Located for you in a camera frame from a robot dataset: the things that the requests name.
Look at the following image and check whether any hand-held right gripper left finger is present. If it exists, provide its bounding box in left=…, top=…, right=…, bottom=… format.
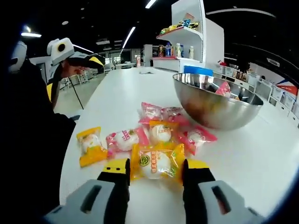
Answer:
left=43, top=157, right=131, bottom=224

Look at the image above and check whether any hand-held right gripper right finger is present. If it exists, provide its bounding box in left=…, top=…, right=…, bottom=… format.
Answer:
left=181, top=158, right=264, bottom=224

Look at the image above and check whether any pile of marshmallows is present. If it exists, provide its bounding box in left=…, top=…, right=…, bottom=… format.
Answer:
left=76, top=101, right=218, bottom=168
left=214, top=81, right=243, bottom=101

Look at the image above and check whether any orange marshmallow packet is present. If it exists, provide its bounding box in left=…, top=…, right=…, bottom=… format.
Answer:
left=130, top=142, right=185, bottom=182

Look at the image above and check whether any steel bowl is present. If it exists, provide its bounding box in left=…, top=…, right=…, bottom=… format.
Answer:
left=172, top=72, right=264, bottom=131

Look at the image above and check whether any person's left hand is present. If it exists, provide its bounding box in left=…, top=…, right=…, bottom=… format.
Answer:
left=62, top=63, right=87, bottom=77

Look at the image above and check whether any white worn device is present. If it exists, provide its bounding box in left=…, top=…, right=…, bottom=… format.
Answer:
left=7, top=41, right=28, bottom=74

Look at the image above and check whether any straight ceiling light strip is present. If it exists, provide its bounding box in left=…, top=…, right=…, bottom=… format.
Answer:
left=122, top=26, right=136, bottom=49

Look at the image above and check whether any row of snack bags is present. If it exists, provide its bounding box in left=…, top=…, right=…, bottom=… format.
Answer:
left=160, top=19, right=201, bottom=35

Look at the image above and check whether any blue plastic bin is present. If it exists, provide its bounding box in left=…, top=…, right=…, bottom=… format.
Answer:
left=184, top=65, right=214, bottom=77

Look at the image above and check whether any row of white low cabinets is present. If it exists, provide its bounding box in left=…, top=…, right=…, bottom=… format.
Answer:
left=214, top=71, right=299, bottom=128

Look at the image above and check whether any cluster of brown bottles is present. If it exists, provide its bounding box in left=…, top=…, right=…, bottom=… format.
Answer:
left=235, top=69, right=248, bottom=81

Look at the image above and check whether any white display shelf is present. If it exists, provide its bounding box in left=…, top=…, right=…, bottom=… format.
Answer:
left=151, top=0, right=225, bottom=73

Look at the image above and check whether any ceiling air vent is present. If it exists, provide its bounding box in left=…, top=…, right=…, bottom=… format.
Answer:
left=266, top=57, right=281, bottom=66

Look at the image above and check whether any red blue wall graphic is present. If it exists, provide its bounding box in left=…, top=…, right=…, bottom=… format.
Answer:
left=275, top=78, right=299, bottom=96

